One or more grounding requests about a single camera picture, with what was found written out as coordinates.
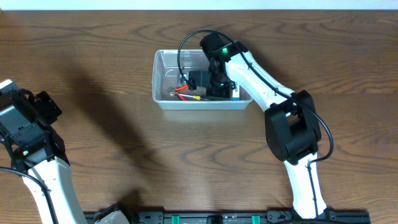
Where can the orange handled pliers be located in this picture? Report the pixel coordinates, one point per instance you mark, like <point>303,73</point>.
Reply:
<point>177,92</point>

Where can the clear plastic container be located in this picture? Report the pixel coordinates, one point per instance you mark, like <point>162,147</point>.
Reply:
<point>166,78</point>

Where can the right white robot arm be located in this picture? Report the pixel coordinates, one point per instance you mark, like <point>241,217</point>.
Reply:
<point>291,122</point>

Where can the white blue small box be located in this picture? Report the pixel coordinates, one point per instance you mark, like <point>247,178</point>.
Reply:
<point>235,92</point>

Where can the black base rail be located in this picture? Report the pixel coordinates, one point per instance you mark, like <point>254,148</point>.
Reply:
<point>268,217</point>

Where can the black yellow screwdriver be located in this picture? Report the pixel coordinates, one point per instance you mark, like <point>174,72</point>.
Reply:
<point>195,97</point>

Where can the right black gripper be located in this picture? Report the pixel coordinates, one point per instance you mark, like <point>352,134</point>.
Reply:
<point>217,93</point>

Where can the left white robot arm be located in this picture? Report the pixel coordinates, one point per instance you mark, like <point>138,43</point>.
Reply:
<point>37,152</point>

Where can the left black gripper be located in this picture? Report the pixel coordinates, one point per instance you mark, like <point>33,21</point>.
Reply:
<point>44,109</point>

